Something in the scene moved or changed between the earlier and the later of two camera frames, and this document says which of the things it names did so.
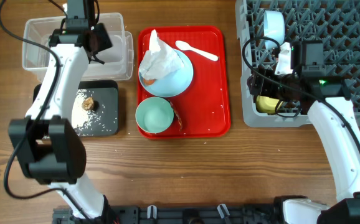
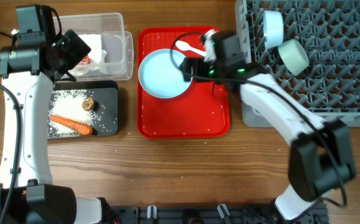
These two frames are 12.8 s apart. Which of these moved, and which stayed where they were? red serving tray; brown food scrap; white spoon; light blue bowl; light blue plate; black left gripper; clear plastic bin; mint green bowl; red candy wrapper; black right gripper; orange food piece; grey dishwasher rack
Moved: mint green bowl; black left gripper; black right gripper; red candy wrapper; orange food piece
Stayed: white spoon; clear plastic bin; red serving tray; light blue bowl; brown food scrap; light blue plate; grey dishwasher rack
